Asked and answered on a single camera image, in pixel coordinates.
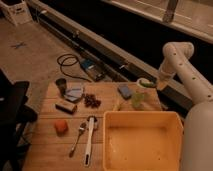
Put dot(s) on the white cardboard box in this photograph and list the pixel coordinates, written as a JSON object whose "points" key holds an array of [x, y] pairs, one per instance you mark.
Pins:
{"points": [[17, 14]]}

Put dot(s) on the dark metal cup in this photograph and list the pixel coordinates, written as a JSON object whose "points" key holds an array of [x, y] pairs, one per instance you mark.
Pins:
{"points": [[62, 85]]}

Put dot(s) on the yellow plastic bin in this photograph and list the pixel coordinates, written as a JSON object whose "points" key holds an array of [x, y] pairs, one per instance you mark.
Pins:
{"points": [[141, 141]]}

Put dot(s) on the blue grey cloth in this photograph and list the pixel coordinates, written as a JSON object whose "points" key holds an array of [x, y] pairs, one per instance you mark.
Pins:
{"points": [[74, 93]]}

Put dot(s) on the white paper cup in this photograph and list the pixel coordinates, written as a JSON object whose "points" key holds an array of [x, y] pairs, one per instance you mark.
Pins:
{"points": [[140, 86]]}

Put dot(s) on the bunch of purple grapes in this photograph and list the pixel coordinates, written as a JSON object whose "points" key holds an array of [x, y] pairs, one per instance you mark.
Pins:
{"points": [[90, 100]]}

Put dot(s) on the blue sponge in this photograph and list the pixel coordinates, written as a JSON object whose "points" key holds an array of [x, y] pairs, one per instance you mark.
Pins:
{"points": [[124, 91]]}

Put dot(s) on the metal spoon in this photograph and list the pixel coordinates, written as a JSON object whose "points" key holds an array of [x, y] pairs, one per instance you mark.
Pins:
{"points": [[81, 131]]}

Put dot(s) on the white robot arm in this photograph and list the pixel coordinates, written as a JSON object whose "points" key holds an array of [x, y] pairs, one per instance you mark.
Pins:
{"points": [[197, 143]]}

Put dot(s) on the tan suction gripper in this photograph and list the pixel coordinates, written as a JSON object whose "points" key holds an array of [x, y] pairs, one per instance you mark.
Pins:
{"points": [[161, 84]]}

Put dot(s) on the blue power supply box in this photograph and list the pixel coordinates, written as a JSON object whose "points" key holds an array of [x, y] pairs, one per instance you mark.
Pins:
{"points": [[93, 70]]}

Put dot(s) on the black chair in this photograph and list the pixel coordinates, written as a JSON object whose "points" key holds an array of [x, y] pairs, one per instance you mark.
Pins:
{"points": [[14, 115]]}

